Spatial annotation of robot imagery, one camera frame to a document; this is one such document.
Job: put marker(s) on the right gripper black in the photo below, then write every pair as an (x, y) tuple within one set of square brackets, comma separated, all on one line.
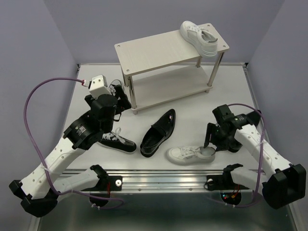
[(221, 145)]

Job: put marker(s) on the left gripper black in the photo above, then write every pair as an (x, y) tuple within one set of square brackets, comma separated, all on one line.
[(123, 103)]

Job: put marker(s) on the black canvas sneaker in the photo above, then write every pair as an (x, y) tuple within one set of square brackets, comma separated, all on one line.
[(116, 87), (113, 140)]

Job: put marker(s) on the white sneaker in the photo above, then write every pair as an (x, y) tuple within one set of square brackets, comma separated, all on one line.
[(203, 41), (191, 155)]

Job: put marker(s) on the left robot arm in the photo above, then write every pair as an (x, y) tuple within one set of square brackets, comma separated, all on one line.
[(42, 190)]

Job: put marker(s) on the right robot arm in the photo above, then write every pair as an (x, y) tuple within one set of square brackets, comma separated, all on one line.
[(277, 180)]

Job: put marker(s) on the beige two-tier shoe shelf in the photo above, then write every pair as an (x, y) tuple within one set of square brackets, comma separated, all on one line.
[(164, 67)]

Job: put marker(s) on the white sneaker on shelf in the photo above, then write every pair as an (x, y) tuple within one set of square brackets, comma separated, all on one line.
[(203, 41)]

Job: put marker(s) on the black leather loafer right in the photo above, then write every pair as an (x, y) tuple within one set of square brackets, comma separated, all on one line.
[(252, 118)]

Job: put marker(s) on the black leather loafer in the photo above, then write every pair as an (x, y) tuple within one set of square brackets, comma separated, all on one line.
[(252, 118), (158, 133)]

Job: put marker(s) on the black leather loafer centre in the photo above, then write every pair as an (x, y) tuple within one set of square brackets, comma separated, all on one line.
[(158, 133)]

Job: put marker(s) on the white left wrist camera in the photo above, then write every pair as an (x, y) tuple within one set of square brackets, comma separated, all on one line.
[(98, 86)]

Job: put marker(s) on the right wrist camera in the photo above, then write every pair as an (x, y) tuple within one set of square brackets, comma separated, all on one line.
[(222, 114)]

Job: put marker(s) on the aluminium mounting rail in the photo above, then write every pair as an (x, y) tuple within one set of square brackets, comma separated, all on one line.
[(144, 181)]

